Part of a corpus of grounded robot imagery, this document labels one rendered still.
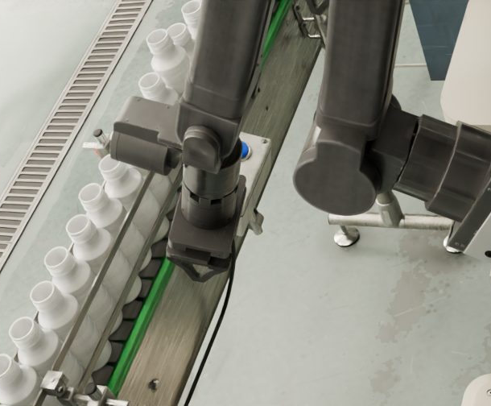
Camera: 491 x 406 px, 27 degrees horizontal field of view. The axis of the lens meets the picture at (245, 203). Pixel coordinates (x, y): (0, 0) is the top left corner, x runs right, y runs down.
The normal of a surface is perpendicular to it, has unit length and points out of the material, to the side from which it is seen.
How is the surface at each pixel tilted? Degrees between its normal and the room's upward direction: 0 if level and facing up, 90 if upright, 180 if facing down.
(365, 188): 89
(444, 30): 90
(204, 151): 89
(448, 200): 81
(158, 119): 20
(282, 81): 90
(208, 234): 24
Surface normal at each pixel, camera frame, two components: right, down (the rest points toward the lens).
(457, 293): -0.33, -0.64
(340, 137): 0.00, -0.60
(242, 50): -0.26, 0.78
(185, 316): 0.89, 0.04
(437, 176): -0.18, 0.37
